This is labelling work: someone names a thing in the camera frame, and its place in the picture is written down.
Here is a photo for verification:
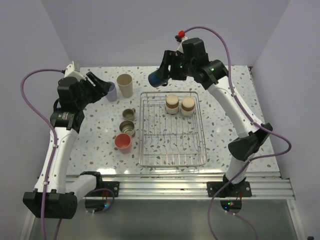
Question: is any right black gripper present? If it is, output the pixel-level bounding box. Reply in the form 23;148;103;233
155;50;195;81

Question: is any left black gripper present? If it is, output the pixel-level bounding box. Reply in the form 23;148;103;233
76;71;111;109

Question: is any dark blue mug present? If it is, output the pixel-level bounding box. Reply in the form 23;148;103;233
148;70;169;88

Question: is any small grey-green mug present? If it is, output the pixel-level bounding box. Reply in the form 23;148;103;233
122;108;136;121

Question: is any cream brown-banded cup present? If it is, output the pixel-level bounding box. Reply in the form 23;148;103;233
165;94;180;115
180;97;196;117

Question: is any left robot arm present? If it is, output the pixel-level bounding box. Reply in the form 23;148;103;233
22;71;111;219

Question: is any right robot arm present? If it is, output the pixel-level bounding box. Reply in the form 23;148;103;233
148;37;273;197

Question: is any purple plastic cup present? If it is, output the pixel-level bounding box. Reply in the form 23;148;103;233
105;82;117;102

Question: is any tall beige plastic cup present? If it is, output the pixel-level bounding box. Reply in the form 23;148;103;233
116;73;133;98

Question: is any red plastic cup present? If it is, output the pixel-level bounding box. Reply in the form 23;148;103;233
114;133;132;154

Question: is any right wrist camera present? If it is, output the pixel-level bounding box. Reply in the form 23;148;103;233
175;30;189;53

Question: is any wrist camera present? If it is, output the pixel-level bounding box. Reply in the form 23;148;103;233
175;30;189;53
64;61;83;81

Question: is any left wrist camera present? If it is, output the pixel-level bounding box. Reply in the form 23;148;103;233
64;61;83;81

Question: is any steel cup with handle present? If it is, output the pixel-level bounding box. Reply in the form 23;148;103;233
119;120;136;138

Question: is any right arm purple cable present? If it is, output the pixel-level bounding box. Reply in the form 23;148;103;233
183;25;293;240

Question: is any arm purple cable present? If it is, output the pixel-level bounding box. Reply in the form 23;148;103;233
20;68;66;240
183;25;293;240

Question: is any wire dish rack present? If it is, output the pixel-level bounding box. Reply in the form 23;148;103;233
138;91;207;168

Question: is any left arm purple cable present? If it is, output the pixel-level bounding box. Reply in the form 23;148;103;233
20;68;66;240

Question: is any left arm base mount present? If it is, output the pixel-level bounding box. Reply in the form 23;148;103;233
85;181;120;198

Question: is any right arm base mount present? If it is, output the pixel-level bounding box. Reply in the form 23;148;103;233
206;180;253;198

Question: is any aluminium rail frame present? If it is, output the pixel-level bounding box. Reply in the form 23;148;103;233
33;172;296;200

